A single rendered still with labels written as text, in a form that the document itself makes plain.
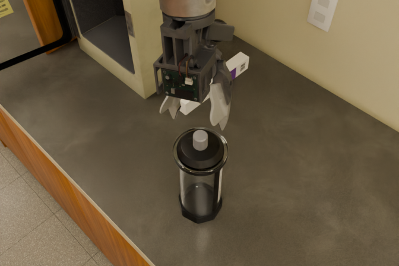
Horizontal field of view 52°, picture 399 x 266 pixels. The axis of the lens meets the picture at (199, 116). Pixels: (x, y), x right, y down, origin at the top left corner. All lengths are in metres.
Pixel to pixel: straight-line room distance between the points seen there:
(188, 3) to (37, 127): 0.76
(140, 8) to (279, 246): 0.63
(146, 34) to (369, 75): 0.61
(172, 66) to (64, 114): 0.68
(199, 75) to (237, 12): 0.85
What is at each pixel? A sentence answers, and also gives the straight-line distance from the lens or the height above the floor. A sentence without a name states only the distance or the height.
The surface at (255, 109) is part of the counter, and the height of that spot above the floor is 0.94.
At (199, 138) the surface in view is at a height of 1.21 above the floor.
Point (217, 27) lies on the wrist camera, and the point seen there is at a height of 1.44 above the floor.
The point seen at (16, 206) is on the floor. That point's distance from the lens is 2.23.
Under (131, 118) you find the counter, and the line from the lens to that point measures 1.15.
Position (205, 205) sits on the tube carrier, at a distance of 0.89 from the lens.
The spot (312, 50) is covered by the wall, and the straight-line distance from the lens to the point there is 1.25.
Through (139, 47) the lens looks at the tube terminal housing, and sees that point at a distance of 1.06.
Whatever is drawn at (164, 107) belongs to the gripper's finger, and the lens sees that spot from 0.64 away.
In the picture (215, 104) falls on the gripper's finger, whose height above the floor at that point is 1.35.
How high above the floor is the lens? 1.81
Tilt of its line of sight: 50 degrees down
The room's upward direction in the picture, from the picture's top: straight up
